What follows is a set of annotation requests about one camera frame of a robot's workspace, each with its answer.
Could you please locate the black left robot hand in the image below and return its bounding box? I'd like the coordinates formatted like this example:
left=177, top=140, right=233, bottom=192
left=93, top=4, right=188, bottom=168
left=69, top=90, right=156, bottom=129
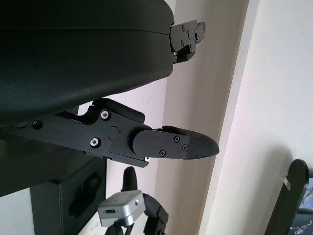
left=0, top=0, right=220, bottom=170

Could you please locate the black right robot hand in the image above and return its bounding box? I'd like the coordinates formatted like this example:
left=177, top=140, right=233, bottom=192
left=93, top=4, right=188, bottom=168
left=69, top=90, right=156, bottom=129
left=107, top=166, right=170, bottom=235

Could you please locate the black box base with insert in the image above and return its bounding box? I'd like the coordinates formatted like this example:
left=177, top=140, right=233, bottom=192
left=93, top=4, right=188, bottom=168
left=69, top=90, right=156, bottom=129
left=30, top=158, right=108, bottom=235

